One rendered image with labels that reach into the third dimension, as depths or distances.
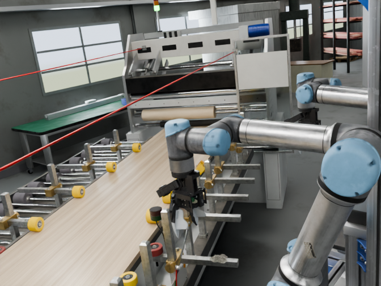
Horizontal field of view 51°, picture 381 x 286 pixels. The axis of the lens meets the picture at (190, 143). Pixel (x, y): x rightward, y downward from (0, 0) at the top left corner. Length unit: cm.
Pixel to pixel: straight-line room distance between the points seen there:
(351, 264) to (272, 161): 273
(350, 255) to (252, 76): 268
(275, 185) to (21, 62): 444
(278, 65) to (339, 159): 298
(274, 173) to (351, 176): 326
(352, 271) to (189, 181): 65
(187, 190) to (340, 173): 47
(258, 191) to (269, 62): 140
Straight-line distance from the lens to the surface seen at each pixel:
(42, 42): 707
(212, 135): 108
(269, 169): 415
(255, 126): 116
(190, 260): 201
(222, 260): 195
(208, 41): 427
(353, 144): 92
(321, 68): 1008
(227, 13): 861
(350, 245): 145
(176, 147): 115
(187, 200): 119
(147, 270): 174
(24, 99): 690
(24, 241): 245
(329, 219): 101
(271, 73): 388
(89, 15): 764
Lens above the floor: 193
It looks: 16 degrees down
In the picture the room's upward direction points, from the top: 7 degrees counter-clockwise
